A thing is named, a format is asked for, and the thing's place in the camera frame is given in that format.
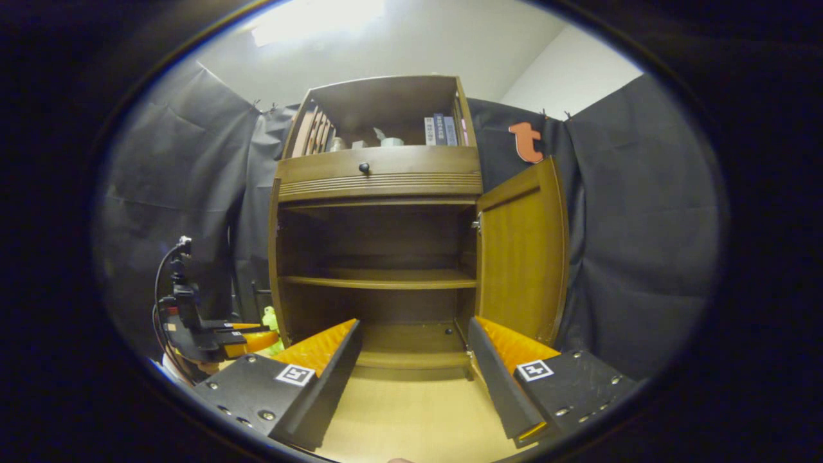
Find black backdrop cloth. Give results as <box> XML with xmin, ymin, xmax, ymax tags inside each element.
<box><xmin>93</xmin><ymin>61</ymin><xmax>728</xmax><ymax>381</ymax></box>

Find wooden cabinet door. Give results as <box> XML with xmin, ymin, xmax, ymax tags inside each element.
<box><xmin>475</xmin><ymin>156</ymin><xmax>571</xmax><ymax>349</ymax></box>
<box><xmin>251</xmin><ymin>178</ymin><xmax>289</xmax><ymax>349</ymax></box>

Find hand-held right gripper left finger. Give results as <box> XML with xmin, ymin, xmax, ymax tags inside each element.
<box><xmin>191</xmin><ymin>318</ymin><xmax>363</xmax><ymax>452</ymax></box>

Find wooden drawer with black knob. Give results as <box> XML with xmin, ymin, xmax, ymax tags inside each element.
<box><xmin>277</xmin><ymin>145</ymin><xmax>482</xmax><ymax>185</ymax></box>

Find black cable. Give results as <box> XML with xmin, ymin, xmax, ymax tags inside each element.
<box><xmin>152</xmin><ymin>239</ymin><xmax>193</xmax><ymax>381</ymax></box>

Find green toy figure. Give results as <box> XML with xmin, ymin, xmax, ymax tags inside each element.
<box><xmin>261</xmin><ymin>305</ymin><xmax>285</xmax><ymax>355</ymax></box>

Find wooden double-door shoe cabinet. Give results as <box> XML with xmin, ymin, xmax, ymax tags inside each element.
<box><xmin>267</xmin><ymin>75</ymin><xmax>484</xmax><ymax>382</ymax></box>

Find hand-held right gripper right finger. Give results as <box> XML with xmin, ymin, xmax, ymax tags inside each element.
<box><xmin>467</xmin><ymin>315</ymin><xmax>637</xmax><ymax>449</ymax></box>

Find row of leaning pale books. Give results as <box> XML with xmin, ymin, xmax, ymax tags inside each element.
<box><xmin>292</xmin><ymin>109</ymin><xmax>337</xmax><ymax>158</ymax></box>

